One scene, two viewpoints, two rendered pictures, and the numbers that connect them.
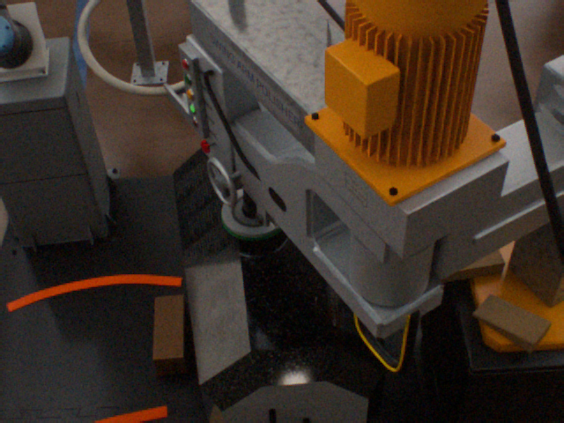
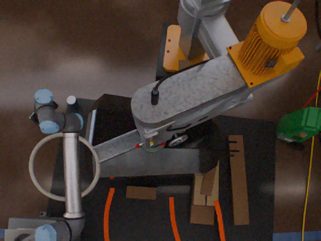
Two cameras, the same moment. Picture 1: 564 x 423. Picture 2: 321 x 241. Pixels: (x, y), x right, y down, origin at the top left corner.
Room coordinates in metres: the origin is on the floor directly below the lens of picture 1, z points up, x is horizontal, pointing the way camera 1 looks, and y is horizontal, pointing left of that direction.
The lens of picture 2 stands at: (1.65, 0.68, 3.18)
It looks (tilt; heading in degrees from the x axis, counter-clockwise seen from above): 73 degrees down; 269
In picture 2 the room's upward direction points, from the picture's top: 8 degrees clockwise
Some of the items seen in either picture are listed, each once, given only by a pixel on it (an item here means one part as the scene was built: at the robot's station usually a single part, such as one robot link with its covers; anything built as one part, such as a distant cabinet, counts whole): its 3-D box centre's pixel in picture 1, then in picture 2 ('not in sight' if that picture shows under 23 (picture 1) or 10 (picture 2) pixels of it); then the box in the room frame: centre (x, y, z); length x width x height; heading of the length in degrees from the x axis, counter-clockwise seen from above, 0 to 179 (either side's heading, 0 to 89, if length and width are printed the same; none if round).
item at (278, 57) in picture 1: (314, 86); (208, 84); (1.39, -0.08, 1.60); 0.96 x 0.25 x 0.17; 31
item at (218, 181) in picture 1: (233, 177); (176, 136); (1.52, 0.14, 1.18); 0.15 x 0.10 x 0.15; 31
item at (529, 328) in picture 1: (511, 318); not in sight; (1.26, -0.64, 0.80); 0.20 x 0.10 x 0.05; 45
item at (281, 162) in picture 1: (320, 194); (206, 102); (1.34, -0.09, 1.28); 0.74 x 0.23 x 0.49; 31
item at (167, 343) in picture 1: (171, 334); (141, 193); (1.75, 0.49, 0.07); 0.30 x 0.12 x 0.12; 3
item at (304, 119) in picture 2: not in sight; (308, 121); (0.13, -0.37, 0.43); 0.35 x 0.35 x 0.87; 75
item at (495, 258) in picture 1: (467, 260); (184, 70); (1.48, -0.56, 0.81); 0.20 x 0.10 x 0.05; 98
